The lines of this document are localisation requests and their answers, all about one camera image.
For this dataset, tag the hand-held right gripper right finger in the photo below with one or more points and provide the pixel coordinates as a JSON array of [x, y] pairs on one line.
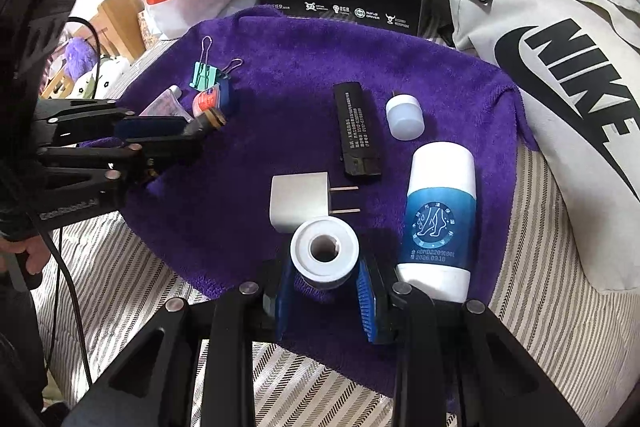
[[367, 302]]

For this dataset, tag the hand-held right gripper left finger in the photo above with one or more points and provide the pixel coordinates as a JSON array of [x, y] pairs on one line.
[[285, 292]]

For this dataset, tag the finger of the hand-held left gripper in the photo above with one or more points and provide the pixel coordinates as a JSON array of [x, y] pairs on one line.
[[150, 127], [165, 154]]

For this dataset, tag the pink flashlight earpick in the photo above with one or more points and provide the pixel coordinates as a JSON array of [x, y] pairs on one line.
[[162, 103]]

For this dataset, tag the white tape roll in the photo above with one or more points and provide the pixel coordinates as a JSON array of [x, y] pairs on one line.
[[305, 257]]

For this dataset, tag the gold and black tube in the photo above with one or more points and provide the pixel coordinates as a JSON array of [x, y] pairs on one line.
[[215, 118]]

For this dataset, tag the orange bottle with blue cap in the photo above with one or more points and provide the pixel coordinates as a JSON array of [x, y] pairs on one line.
[[222, 94]]

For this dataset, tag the white plug charger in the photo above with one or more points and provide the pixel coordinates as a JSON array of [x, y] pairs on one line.
[[295, 202]]

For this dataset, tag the blue and white bottle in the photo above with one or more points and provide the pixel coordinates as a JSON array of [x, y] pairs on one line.
[[435, 212]]

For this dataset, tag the black rectangular bar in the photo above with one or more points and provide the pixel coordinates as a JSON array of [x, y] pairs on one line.
[[356, 127]]

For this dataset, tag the person's left hand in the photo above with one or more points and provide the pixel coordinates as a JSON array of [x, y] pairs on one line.
[[32, 257]]

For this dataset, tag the purple plush toy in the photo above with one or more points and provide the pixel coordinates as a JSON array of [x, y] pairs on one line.
[[80, 57]]

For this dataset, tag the white spotted soft toy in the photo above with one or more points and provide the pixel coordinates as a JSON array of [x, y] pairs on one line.
[[107, 77]]

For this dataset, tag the green binder clip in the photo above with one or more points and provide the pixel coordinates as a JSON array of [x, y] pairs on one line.
[[202, 74]]

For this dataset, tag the light wooden furniture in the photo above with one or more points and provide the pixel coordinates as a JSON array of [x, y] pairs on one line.
[[120, 17]]

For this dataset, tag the striped bed sheet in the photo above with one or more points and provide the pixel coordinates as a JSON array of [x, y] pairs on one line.
[[310, 397]]

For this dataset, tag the purple towel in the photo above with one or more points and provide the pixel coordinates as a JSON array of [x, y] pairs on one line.
[[280, 72]]

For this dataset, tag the small white cap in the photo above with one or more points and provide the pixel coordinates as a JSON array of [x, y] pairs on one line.
[[405, 119]]

